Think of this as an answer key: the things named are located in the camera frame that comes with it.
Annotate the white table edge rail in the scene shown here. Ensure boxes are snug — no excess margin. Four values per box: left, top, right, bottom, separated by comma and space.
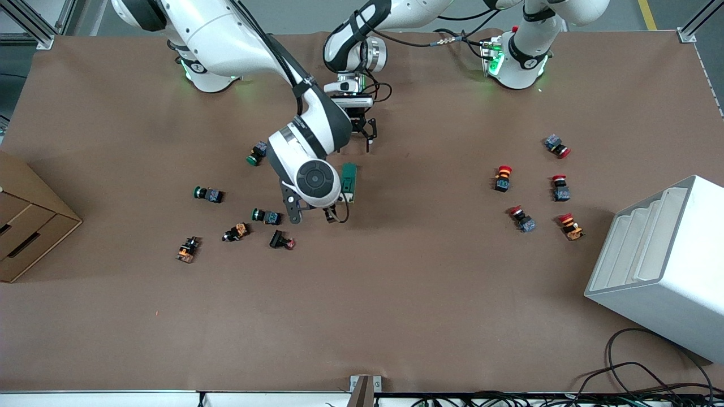
0, 390, 351, 407

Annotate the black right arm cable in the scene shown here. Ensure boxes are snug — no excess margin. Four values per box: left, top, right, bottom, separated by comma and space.
226, 0, 313, 99

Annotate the white stepped storage bin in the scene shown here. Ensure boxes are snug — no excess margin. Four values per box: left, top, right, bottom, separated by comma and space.
584, 174, 724, 364

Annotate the aluminium frame post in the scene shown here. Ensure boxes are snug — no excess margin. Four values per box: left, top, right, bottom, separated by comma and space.
0, 0, 77, 50
678, 0, 724, 43

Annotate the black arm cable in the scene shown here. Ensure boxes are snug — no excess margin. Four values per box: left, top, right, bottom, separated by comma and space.
226, 0, 313, 99
362, 7, 501, 103

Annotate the green load switch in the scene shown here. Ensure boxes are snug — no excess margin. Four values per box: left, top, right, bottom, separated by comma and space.
339, 163, 359, 204

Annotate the black cable bundle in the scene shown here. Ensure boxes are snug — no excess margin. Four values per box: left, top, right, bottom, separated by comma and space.
407, 362, 724, 407

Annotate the red button orange block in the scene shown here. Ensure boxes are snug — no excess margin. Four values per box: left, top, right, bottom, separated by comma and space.
557, 213, 584, 241

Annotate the black base plug cable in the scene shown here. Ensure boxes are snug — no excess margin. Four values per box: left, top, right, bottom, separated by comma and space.
433, 27, 488, 47

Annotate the brown cardboard box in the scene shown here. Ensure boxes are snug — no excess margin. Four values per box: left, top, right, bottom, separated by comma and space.
0, 150, 83, 283

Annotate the black looped cable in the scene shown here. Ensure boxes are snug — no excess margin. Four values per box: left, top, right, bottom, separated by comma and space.
605, 328, 716, 396

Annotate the black selector switch orange block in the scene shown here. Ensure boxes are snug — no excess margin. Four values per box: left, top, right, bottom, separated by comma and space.
222, 222, 251, 243

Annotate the silver arm base connector panel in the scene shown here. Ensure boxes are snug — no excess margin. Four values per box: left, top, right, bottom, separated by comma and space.
481, 35, 505, 77

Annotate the grey metal table bracket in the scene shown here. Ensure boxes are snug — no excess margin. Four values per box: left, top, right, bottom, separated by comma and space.
350, 374, 381, 407

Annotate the black orange contact switch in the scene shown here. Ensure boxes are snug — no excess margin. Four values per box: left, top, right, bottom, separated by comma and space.
176, 236, 201, 264

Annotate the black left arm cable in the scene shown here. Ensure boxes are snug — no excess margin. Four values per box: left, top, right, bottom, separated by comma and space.
362, 7, 501, 103

